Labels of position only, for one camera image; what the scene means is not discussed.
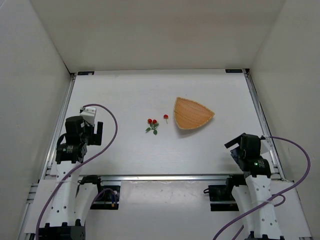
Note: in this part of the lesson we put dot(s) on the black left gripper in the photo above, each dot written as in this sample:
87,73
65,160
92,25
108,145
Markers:
97,133

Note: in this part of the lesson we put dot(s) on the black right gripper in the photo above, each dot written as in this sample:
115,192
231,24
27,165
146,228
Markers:
233,142

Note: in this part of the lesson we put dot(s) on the twin cherries with leaves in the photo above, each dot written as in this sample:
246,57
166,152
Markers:
153,125

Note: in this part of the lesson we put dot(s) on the single red cherry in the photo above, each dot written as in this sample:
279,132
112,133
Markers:
166,117

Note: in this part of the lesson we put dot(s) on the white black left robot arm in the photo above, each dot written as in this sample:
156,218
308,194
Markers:
63,215

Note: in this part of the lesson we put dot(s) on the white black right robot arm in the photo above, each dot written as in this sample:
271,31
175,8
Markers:
252,189

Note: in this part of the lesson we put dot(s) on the woven triangular fruit basket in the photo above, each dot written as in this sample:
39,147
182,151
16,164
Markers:
190,115

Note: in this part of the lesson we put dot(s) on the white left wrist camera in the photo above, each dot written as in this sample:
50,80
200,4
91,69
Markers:
88,113

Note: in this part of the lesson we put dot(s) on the aluminium right rail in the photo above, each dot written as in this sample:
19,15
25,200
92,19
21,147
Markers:
269,145

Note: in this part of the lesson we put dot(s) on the aluminium rail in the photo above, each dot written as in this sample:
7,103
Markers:
205,177
269,145
58,127

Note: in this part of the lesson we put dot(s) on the aluminium front rail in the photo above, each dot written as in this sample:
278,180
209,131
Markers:
205,177

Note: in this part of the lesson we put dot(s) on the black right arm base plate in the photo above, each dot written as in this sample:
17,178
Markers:
220,197

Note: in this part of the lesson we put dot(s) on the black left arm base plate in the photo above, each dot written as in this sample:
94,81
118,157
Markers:
108,197

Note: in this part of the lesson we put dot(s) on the aluminium left rail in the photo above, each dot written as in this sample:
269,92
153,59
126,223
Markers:
58,127

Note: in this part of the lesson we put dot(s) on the black left corner bracket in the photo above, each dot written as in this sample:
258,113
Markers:
85,73

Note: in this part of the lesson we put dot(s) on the black corner bracket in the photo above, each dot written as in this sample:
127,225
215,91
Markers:
85,73
234,71

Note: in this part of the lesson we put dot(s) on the black right corner bracket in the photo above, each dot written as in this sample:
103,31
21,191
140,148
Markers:
234,71

